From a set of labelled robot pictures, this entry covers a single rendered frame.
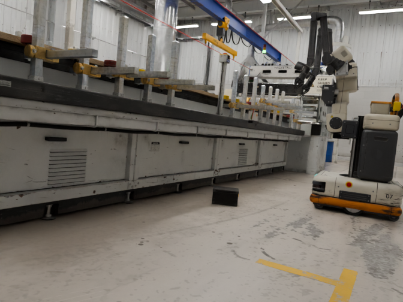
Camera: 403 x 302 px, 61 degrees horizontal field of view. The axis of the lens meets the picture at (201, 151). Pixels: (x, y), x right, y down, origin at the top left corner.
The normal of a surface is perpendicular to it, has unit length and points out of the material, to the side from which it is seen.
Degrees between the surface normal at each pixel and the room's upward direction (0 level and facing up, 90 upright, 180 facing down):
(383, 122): 90
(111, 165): 90
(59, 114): 90
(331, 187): 90
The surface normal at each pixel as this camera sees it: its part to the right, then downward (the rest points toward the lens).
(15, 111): 0.86, 0.11
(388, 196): -0.41, 0.02
